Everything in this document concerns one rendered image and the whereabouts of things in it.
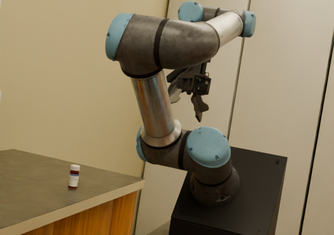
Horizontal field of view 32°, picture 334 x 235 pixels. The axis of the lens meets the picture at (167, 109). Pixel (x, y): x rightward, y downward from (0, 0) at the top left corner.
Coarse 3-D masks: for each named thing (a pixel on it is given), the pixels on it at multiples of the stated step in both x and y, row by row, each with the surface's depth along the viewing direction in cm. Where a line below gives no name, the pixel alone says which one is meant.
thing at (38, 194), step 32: (0, 160) 247; (32, 160) 257; (64, 160) 268; (0, 192) 196; (32, 192) 203; (64, 192) 209; (96, 192) 216; (128, 192) 239; (0, 224) 163; (32, 224) 174
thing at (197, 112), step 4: (192, 96) 183; (196, 96) 182; (200, 96) 181; (192, 100) 182; (196, 100) 182; (200, 100) 181; (196, 104) 182; (200, 104) 182; (204, 104) 181; (196, 108) 183; (200, 108) 183; (204, 108) 181; (208, 108) 180; (196, 112) 184; (200, 112) 183; (196, 116) 184; (200, 116) 184; (200, 120) 184
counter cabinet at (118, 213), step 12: (132, 192) 251; (108, 204) 230; (120, 204) 241; (132, 204) 253; (72, 216) 203; (84, 216) 212; (96, 216) 221; (108, 216) 232; (120, 216) 243; (132, 216) 255; (48, 228) 189; (60, 228) 196; (72, 228) 204; (84, 228) 214; (96, 228) 223; (108, 228) 234; (120, 228) 245
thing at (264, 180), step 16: (240, 160) 180; (256, 160) 179; (272, 160) 178; (240, 176) 177; (256, 176) 176; (272, 176) 175; (240, 192) 173; (256, 192) 172; (272, 192) 172; (176, 208) 173; (192, 208) 172; (208, 208) 172; (224, 208) 171; (240, 208) 170; (256, 208) 169; (272, 208) 168; (176, 224) 172; (192, 224) 170; (208, 224) 168; (224, 224) 168; (240, 224) 167; (256, 224) 166; (272, 224) 171
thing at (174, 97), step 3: (174, 90) 177; (177, 90) 177; (180, 90) 176; (171, 93) 176; (174, 93) 176; (177, 93) 175; (171, 96) 176; (174, 96) 175; (177, 96) 174; (171, 99) 175; (174, 99) 174; (177, 99) 173; (171, 102) 174; (174, 102) 173
